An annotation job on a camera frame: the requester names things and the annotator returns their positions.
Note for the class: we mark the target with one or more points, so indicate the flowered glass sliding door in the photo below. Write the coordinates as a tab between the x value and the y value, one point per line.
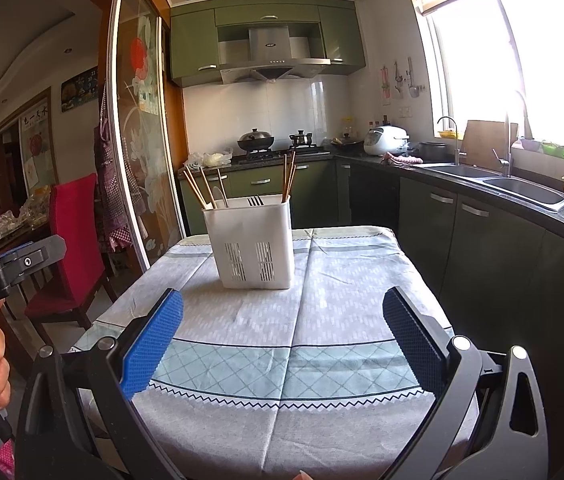
142	160

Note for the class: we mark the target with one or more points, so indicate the small steel faucet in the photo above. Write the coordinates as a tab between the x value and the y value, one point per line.
457	145

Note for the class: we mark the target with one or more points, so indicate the wall socket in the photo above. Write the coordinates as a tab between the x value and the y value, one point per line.
406	112

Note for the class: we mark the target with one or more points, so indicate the black fork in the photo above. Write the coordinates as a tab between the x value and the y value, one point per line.
256	202

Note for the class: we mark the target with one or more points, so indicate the wooden cutting board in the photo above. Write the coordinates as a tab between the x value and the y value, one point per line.
482	142

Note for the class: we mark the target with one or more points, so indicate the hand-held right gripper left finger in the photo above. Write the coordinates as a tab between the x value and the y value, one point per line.
154	340

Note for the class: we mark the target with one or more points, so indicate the yellow basket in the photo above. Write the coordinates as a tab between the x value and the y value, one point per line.
449	135

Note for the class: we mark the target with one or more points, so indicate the dark wall poster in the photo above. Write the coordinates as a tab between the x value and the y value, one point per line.
79	89

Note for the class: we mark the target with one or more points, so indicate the green wall cabinets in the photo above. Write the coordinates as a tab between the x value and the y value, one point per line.
194	45

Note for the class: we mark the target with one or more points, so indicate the steel double sink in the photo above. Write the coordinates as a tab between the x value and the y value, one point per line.
527	187

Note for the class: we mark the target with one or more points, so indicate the tall steel faucet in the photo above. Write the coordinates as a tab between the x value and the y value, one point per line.
507	160

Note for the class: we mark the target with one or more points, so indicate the hanging kitchen tools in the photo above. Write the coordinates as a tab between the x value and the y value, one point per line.
399	80

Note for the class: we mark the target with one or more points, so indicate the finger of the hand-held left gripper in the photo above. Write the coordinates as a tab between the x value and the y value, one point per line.
37	260

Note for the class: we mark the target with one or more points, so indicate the pink cloth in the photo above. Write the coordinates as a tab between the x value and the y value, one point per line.
402	159

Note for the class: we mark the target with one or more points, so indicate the kitchen window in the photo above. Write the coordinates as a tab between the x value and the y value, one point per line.
512	60

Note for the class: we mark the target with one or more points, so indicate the patterned grey tablecloth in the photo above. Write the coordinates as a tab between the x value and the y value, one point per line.
262	320

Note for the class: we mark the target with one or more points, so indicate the black wok with lid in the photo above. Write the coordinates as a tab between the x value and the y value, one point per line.
255	141

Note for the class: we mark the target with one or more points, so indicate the red covered chair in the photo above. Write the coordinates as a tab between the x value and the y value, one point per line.
74	240

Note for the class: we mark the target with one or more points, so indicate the dark grey pot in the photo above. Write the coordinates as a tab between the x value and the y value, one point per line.
432	151

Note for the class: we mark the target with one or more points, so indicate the sauce bottles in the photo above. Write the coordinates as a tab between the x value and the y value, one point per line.
347	125

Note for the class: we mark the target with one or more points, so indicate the white plastic utensil holder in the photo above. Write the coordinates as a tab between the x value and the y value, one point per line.
247	240

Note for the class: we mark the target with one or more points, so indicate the wooden chopstick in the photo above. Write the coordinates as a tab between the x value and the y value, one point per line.
293	180
195	187
291	175
222	186
205	186

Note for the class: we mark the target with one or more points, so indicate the cluttered dining table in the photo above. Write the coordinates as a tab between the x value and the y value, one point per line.
17	220

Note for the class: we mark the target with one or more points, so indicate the white wall painting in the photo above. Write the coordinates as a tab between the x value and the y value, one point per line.
37	150

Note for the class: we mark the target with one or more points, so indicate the gas stove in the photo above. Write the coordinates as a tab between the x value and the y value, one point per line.
282	152

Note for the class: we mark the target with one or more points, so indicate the white rice cooker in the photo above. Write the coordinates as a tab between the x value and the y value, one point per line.
384	141

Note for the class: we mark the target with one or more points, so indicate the green plastic containers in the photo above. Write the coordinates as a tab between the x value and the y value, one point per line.
554	150

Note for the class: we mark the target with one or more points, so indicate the white spoon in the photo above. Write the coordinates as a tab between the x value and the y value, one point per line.
219	197

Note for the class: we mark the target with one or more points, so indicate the white plastic bag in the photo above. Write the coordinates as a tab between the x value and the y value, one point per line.
212	159

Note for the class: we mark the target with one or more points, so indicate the steel range hood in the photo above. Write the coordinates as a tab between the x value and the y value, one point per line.
269	55

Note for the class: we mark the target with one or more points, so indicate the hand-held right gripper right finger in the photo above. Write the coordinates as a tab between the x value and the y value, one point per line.
412	345

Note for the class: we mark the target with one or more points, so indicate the checked apron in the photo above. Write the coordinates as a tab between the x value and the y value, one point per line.
112	185

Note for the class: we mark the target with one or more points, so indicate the small black pot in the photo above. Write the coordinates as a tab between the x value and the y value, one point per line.
301	139

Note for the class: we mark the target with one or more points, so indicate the dark frying pan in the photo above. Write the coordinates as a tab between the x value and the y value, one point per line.
348	145

